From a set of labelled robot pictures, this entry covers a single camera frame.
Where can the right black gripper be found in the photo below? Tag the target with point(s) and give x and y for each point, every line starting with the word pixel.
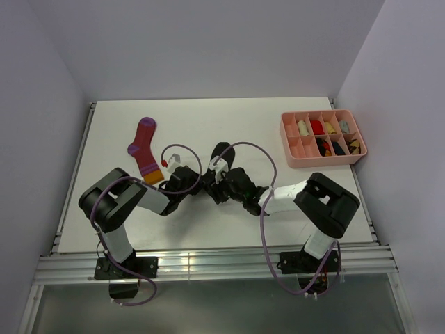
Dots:
pixel 217 193

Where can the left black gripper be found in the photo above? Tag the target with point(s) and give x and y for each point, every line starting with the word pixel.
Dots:
pixel 197 188

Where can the pale yellow sock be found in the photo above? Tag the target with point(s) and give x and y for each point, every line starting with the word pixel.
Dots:
pixel 302 128

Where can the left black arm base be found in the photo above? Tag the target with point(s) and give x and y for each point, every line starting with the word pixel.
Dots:
pixel 124 279

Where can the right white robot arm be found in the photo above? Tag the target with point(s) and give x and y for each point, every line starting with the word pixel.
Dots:
pixel 329 206

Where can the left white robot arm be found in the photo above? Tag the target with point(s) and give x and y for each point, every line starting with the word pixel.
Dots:
pixel 109 202

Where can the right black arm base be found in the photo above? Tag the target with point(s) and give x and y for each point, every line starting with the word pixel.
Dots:
pixel 300 262

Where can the maroon purple orange sock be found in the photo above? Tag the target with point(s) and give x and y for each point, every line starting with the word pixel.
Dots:
pixel 140 150

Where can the black orange rolled sock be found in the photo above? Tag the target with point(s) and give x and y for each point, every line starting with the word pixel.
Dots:
pixel 323 147

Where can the pink divided organizer box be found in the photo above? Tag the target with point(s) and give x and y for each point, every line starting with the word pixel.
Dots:
pixel 302 151

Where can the red rolled sock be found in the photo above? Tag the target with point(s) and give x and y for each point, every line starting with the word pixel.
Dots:
pixel 317 127

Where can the navy rolled sock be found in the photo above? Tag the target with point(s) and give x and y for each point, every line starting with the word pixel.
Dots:
pixel 339 148

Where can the yellow rolled sock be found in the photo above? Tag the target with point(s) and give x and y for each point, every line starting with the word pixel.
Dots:
pixel 330 128

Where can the grey rolled sock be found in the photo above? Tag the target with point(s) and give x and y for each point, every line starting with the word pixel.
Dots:
pixel 344 127

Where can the argyle rolled sock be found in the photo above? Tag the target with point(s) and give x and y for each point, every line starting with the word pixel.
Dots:
pixel 354 146

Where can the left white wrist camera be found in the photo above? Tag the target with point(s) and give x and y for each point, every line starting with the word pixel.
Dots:
pixel 172 164

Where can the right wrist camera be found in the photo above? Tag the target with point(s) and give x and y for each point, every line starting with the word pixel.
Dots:
pixel 218 168

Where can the aluminium frame rail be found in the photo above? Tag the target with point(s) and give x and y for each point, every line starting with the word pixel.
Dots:
pixel 219 264

